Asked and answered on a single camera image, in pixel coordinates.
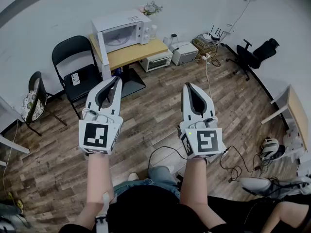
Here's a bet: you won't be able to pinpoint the dark wooden chair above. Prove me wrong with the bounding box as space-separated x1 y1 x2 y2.
24 71 68 137

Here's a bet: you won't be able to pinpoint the black cable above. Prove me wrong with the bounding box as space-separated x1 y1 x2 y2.
148 146 188 168
220 145 262 183

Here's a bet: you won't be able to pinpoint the person's right forearm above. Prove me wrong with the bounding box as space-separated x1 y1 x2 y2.
179 158 211 207

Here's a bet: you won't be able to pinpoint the small wooden table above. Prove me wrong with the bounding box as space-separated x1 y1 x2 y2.
89 33 169 99

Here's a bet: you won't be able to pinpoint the white striped helmet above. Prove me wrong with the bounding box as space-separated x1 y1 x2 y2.
259 137 286 161

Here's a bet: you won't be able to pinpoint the person's left forearm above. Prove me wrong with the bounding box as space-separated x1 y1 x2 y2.
85 153 116 206

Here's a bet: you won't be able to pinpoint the black folding chair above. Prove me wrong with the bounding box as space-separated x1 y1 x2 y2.
52 35 103 118

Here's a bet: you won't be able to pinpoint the thin wall cable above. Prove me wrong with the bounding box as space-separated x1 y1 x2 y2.
228 0 258 33

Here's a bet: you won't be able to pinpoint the white plastic box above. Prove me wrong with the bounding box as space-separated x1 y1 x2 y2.
283 127 307 160

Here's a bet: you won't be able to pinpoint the white router with black antennas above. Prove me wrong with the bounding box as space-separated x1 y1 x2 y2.
203 25 224 41

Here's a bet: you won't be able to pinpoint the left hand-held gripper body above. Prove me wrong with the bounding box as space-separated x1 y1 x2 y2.
79 107 124 155

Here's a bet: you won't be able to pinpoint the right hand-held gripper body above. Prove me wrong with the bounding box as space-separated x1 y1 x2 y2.
178 116 226 160

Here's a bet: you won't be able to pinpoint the white strap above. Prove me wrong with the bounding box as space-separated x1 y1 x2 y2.
94 192 117 233

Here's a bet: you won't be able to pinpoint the person's black shirt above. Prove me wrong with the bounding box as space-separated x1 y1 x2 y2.
59 184 226 233

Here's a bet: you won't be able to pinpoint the white toaster oven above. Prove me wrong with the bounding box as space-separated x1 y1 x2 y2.
139 49 173 72

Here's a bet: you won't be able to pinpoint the white table frame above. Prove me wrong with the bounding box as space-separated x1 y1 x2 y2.
0 96 31 167

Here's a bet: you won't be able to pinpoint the person's blue jeans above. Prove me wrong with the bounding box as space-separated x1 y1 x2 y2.
113 166 181 200

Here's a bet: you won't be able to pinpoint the white extension cord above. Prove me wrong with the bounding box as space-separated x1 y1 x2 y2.
205 53 214 102

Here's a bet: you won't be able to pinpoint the white-framed wooden desk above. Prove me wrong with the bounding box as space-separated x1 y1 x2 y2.
261 84 309 152

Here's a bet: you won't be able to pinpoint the cardboard box with cables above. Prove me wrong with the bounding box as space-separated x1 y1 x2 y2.
191 34 221 60

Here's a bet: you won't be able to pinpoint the floral seat cushion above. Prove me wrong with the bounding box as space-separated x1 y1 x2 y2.
21 91 46 121

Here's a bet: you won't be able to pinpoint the white box appliance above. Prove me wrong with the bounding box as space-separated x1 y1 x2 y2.
169 42 199 67

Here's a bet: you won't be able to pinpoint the flower bouquet in vase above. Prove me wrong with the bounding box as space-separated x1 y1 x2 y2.
139 0 163 17

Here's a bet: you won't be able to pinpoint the black office chair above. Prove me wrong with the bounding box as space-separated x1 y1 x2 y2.
225 38 280 82

